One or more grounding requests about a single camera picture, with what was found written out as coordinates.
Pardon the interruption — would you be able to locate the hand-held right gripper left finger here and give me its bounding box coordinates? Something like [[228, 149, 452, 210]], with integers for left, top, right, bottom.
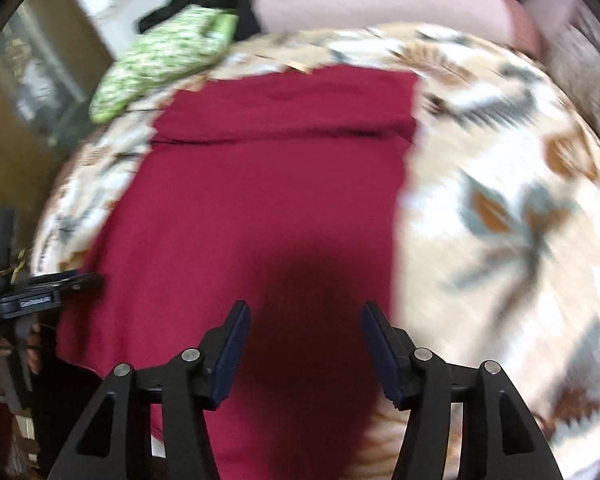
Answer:
[[47, 301, 251, 480]]

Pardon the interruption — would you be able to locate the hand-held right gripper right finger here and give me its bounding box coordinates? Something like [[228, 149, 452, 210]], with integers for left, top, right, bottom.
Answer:
[[362, 302, 563, 480]]

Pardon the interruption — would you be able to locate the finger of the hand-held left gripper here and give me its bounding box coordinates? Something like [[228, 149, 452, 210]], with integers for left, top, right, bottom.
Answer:
[[62, 271, 104, 295]]

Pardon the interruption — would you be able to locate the dark red garment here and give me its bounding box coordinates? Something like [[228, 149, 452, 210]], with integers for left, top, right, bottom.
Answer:
[[55, 62, 421, 480]]

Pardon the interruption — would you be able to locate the person's left hand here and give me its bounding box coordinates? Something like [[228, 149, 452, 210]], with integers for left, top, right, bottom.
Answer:
[[0, 325, 42, 376]]

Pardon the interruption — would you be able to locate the wooden glass-door cabinet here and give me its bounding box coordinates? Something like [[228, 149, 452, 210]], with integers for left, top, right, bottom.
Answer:
[[0, 0, 116, 221]]

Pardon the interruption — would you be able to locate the leaf-print beige blanket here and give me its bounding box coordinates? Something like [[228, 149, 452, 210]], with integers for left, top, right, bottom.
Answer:
[[30, 22, 600, 480]]

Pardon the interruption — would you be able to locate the green patterned pillow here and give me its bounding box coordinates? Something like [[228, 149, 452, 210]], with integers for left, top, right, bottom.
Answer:
[[89, 4, 240, 125]]

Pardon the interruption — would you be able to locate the pink quilted cushion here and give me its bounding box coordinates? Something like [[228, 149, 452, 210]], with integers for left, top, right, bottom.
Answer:
[[252, 0, 543, 56]]

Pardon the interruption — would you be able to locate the striped floral sofa cushion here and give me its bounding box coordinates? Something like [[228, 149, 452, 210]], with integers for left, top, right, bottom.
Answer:
[[545, 5, 600, 161]]

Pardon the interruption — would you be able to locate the pink patchwork cushion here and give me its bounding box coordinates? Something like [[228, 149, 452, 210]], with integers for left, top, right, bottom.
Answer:
[[522, 0, 581, 46]]

